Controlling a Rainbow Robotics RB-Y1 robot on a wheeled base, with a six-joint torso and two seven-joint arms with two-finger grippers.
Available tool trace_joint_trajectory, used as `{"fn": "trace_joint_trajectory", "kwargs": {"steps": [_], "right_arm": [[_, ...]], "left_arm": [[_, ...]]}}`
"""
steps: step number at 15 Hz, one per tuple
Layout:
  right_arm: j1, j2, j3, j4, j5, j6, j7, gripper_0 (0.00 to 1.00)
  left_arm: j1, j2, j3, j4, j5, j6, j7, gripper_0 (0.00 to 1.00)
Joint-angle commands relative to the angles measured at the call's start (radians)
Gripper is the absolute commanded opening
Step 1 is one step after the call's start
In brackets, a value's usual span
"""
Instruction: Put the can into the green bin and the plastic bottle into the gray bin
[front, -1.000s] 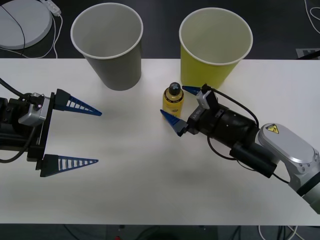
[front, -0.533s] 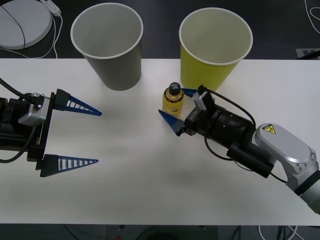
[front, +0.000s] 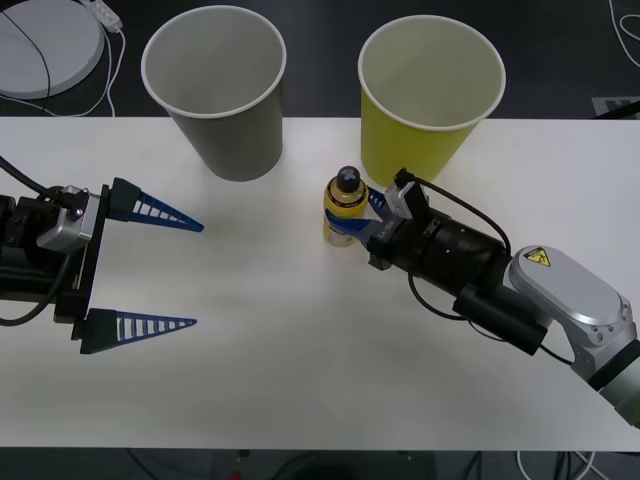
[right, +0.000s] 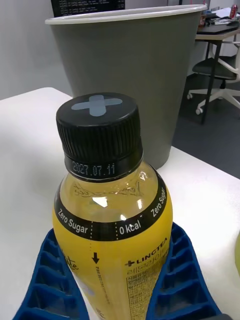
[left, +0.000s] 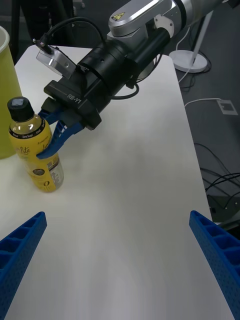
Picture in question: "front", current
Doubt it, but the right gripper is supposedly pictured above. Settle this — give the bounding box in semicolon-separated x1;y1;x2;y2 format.
324;187;435;275

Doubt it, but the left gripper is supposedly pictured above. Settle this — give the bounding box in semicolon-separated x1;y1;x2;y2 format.
0;176;206;357

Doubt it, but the yellow bottle with black cap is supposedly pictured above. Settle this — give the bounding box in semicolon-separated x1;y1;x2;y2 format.
322;165;372;249

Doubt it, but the yellow-green plastic bin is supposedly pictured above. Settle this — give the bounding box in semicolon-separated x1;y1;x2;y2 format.
356;13;507;186

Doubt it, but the grey plastic bin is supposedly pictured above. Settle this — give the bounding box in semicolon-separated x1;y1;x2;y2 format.
140;8;288;183

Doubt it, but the white round floor base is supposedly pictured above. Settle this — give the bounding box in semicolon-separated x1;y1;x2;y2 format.
0;0;107;100

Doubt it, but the white power strip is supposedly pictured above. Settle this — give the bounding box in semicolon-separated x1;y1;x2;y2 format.
82;0;124;34

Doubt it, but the grey floor outlet plate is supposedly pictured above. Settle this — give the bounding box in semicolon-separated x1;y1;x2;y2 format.
591;96;640;120

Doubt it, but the white cable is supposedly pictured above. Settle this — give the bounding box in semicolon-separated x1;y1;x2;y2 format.
515;449;599;480
49;28;127;119
608;0;640;69

